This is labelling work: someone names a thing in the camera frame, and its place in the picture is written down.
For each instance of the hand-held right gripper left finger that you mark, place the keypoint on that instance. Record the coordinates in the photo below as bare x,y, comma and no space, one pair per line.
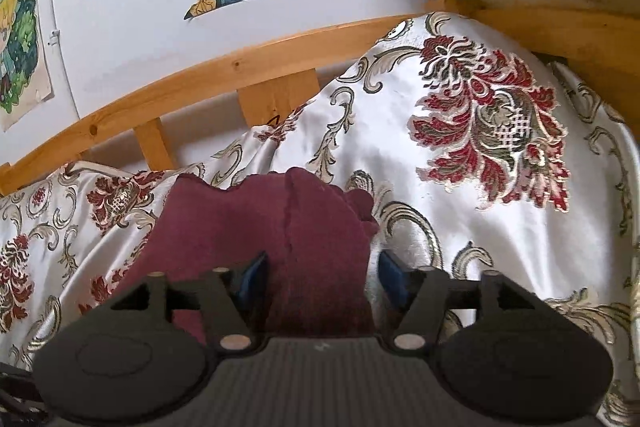
252,279

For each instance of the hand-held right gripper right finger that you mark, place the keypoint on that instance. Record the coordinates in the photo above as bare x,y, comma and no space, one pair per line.
392,278

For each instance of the maroon long-sleeved shirt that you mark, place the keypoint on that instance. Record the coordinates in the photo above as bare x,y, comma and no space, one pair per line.
310,232

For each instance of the white floral satin blanket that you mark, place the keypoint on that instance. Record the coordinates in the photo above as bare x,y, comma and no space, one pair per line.
450,227

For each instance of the wooden bed frame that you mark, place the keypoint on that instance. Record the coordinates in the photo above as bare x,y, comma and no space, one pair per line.
240,62

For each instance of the blond cartoon figure wall poster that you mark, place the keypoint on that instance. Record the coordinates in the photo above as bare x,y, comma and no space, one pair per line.
20,37

